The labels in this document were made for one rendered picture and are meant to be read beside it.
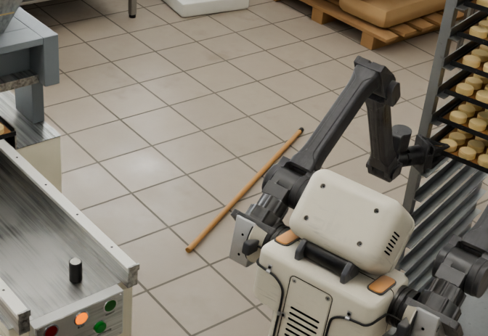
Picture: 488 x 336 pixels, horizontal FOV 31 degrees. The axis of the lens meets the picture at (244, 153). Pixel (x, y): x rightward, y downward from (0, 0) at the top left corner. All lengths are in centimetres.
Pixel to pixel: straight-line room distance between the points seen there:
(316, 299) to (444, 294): 25
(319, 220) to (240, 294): 175
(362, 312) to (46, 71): 133
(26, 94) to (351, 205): 139
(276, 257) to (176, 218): 209
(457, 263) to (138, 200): 235
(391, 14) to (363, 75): 351
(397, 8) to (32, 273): 384
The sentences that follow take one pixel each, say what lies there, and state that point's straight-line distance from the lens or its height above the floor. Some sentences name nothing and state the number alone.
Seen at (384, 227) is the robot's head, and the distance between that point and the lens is 174.
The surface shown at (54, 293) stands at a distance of 220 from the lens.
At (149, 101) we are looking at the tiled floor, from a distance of 477.
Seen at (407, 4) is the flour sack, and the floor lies 25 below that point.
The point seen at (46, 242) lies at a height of 84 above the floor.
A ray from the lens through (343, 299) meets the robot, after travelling 176.
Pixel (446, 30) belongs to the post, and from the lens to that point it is 254.
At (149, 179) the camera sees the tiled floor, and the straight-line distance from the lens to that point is 412.
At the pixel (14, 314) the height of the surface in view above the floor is 89.
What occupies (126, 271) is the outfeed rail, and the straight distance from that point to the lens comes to 218.
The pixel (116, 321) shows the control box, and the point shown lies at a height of 75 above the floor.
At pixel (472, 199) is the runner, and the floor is 50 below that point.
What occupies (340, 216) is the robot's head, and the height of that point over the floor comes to 127.
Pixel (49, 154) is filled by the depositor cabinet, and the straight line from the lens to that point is 282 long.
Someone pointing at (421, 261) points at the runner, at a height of 41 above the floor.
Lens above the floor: 227
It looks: 31 degrees down
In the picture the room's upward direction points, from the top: 5 degrees clockwise
